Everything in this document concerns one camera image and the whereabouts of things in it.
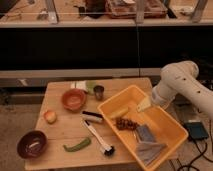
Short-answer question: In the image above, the yellow banana piece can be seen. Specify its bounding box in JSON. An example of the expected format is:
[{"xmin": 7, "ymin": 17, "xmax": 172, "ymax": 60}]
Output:
[{"xmin": 110, "ymin": 107, "xmax": 129, "ymax": 119}]

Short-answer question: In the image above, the yellow plastic bin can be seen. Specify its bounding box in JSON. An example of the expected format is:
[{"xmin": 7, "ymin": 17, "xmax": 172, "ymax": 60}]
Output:
[{"xmin": 97, "ymin": 84, "xmax": 189, "ymax": 171}]

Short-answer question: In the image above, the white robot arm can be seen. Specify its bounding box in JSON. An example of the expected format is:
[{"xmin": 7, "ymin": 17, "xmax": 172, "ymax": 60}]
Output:
[{"xmin": 151, "ymin": 61, "xmax": 213, "ymax": 120}]

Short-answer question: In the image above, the orange bowl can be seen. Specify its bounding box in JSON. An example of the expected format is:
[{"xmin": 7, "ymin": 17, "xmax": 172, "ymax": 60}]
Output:
[{"xmin": 61, "ymin": 88, "xmax": 86, "ymax": 112}]

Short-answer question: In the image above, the black and white eraser brush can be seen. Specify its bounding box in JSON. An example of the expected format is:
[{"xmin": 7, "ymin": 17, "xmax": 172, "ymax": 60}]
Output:
[{"xmin": 82, "ymin": 111, "xmax": 103, "ymax": 123}]

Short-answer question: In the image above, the wooden table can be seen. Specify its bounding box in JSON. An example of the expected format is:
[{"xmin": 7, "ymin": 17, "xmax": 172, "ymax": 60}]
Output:
[{"xmin": 24, "ymin": 77, "xmax": 179, "ymax": 171}]

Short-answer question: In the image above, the green and white cloth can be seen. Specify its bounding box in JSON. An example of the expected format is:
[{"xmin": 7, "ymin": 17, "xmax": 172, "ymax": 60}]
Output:
[{"xmin": 70, "ymin": 80, "xmax": 96, "ymax": 95}]

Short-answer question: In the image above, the brown grape bunch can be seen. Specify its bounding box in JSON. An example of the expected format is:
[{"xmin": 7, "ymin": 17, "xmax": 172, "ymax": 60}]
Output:
[{"xmin": 116, "ymin": 118, "xmax": 139, "ymax": 131}]

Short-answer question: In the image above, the black floor box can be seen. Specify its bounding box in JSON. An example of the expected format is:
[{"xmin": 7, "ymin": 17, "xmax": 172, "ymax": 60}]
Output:
[{"xmin": 183, "ymin": 122, "xmax": 209, "ymax": 141}]

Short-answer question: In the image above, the white dish brush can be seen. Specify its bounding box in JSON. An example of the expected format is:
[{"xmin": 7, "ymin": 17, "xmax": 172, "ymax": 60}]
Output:
[{"xmin": 84, "ymin": 120, "xmax": 115, "ymax": 156}]

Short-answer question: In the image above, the green pepper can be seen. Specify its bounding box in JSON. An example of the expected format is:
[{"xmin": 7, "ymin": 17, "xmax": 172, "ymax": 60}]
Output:
[{"xmin": 63, "ymin": 137, "xmax": 91, "ymax": 152}]

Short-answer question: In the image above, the grey cloth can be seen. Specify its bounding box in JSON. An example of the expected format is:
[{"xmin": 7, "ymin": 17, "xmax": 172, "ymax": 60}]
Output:
[{"xmin": 135, "ymin": 141, "xmax": 167, "ymax": 165}]

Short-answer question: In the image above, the dark red bowl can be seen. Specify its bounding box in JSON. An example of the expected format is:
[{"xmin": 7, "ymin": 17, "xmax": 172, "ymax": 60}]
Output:
[{"xmin": 17, "ymin": 130, "xmax": 47, "ymax": 159}]

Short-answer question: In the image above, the small metal cup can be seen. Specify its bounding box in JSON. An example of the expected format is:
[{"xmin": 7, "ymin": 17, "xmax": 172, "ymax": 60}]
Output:
[{"xmin": 93, "ymin": 85, "xmax": 104, "ymax": 101}]

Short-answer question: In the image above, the peach apple toy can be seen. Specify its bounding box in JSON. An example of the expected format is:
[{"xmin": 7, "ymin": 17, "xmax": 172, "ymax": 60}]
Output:
[{"xmin": 43, "ymin": 110, "xmax": 57, "ymax": 124}]

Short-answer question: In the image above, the yellow cheese wedge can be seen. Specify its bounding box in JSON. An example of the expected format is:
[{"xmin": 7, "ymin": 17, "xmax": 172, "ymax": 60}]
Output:
[{"xmin": 137, "ymin": 97, "xmax": 151, "ymax": 112}]

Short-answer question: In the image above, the blue sponge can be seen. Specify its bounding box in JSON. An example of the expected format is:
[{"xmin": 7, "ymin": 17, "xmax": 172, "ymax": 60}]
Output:
[{"xmin": 136, "ymin": 125, "xmax": 155, "ymax": 142}]

